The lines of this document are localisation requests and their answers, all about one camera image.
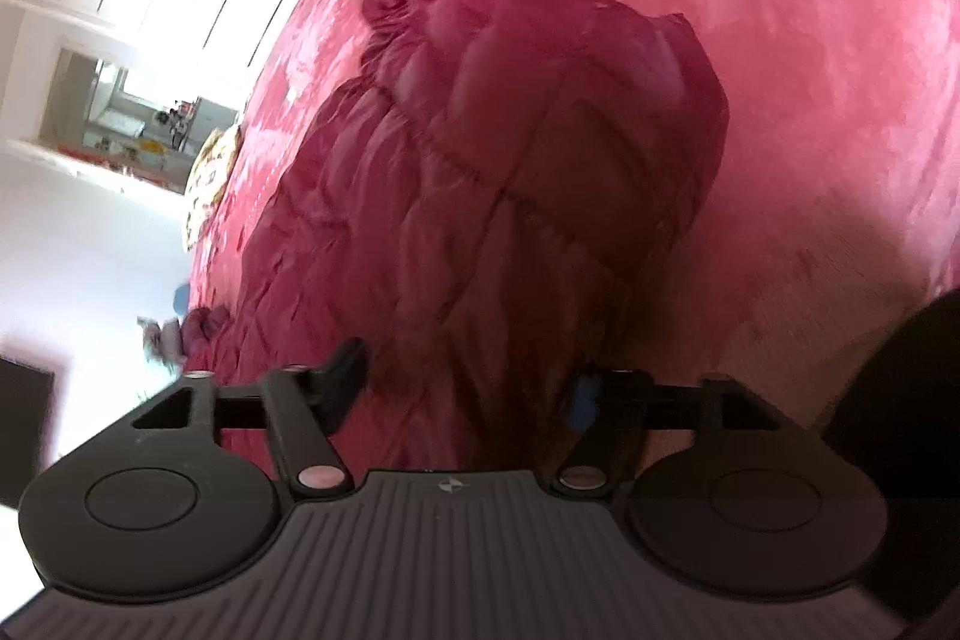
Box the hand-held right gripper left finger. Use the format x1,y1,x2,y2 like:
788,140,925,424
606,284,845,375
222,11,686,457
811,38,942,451
130,336,371,501

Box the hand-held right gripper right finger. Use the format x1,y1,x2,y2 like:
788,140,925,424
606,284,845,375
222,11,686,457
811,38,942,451
551,368,787,501

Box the maroon down jacket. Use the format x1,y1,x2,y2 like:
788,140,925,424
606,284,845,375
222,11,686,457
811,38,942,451
180,0,732,468

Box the patterned white pillow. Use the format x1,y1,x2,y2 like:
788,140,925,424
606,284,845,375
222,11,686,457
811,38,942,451
182,124,242,251

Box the open doorway with shelves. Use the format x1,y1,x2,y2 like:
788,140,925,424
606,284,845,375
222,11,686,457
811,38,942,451
41,47,245,195

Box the pink plush bed blanket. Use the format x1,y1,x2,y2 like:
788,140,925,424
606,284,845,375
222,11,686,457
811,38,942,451
184,0,960,468

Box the black wall television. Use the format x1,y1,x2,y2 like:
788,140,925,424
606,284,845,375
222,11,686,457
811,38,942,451
0,356,57,507

